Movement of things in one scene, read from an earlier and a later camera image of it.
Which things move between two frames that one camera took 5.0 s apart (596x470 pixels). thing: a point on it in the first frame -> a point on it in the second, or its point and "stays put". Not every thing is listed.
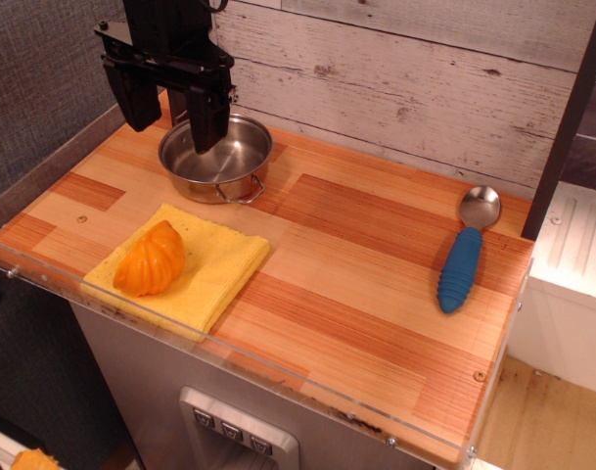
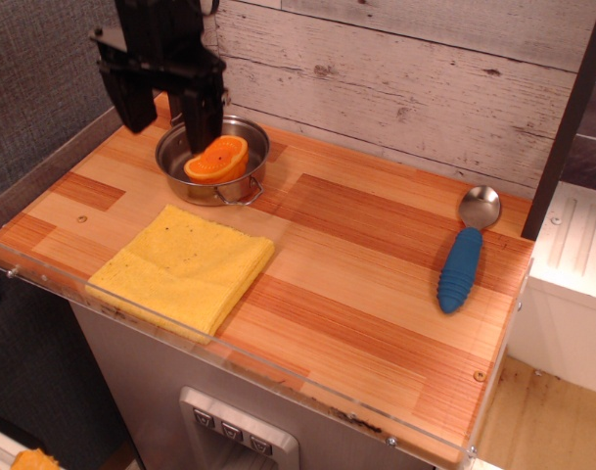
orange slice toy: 151,262 -> 223,161
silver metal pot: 233,167 stays put
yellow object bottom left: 34,459 stays put
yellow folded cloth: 217,267 stays put
